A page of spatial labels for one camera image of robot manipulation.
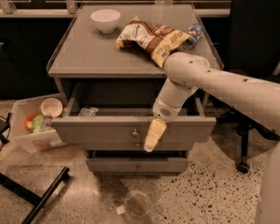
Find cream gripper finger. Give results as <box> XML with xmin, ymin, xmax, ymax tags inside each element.
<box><xmin>144</xmin><ymin>118</ymin><xmax>167</xmax><ymax>152</ymax></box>

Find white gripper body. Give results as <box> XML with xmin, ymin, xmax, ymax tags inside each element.
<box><xmin>152</xmin><ymin>98</ymin><xmax>181</xmax><ymax>122</ymax></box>

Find grey top drawer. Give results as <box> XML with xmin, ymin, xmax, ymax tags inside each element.
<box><xmin>52</xmin><ymin>101</ymin><xmax>216</xmax><ymax>151</ymax></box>

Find grey drawer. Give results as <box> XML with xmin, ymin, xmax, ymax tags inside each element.
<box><xmin>86</xmin><ymin>158</ymin><xmax>189</xmax><ymax>173</ymax></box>
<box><xmin>52</xmin><ymin>101</ymin><xmax>216</xmax><ymax>151</ymax></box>

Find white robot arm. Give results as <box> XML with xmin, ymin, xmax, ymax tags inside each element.
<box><xmin>144</xmin><ymin>52</ymin><xmax>280</xmax><ymax>224</ymax></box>

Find grey bottom drawer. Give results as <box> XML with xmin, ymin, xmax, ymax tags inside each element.
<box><xmin>86</xmin><ymin>158</ymin><xmax>189</xmax><ymax>173</ymax></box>

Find grey drawer cabinet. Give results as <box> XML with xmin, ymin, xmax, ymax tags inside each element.
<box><xmin>49</xmin><ymin>5</ymin><xmax>208</xmax><ymax>160</ymax></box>

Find small packet in drawer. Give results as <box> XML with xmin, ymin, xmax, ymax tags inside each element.
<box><xmin>78</xmin><ymin>106</ymin><xmax>98</xmax><ymax>117</ymax></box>

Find brown yellow chip bag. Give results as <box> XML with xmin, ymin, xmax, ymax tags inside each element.
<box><xmin>116</xmin><ymin>17</ymin><xmax>189</xmax><ymax>67</ymax></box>

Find small white floor tag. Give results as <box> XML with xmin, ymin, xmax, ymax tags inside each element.
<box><xmin>116</xmin><ymin>205</ymin><xmax>125</xmax><ymax>215</ymax></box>

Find white ceramic bowl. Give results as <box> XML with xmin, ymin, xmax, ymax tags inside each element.
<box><xmin>91</xmin><ymin>9</ymin><xmax>120</xmax><ymax>34</ymax></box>

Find white bowl in bin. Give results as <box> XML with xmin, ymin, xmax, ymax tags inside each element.
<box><xmin>40</xmin><ymin>98</ymin><xmax>63</xmax><ymax>118</ymax></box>

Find green item in bin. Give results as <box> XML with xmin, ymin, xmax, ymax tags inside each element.
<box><xmin>31</xmin><ymin>115</ymin><xmax>44</xmax><ymax>133</ymax></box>

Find clear plastic storage bin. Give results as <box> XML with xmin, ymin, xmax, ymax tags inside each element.
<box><xmin>11</xmin><ymin>94</ymin><xmax>65</xmax><ymax>153</ymax></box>

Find black office chair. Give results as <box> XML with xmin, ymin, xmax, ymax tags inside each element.
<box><xmin>202</xmin><ymin>0</ymin><xmax>280</xmax><ymax>175</ymax></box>

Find orange item in bin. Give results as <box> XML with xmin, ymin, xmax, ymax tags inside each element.
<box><xmin>24</xmin><ymin>113</ymin><xmax>38</xmax><ymax>132</ymax></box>

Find black stand legs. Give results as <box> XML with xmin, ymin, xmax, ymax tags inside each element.
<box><xmin>0</xmin><ymin>112</ymin><xmax>70</xmax><ymax>224</ymax></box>

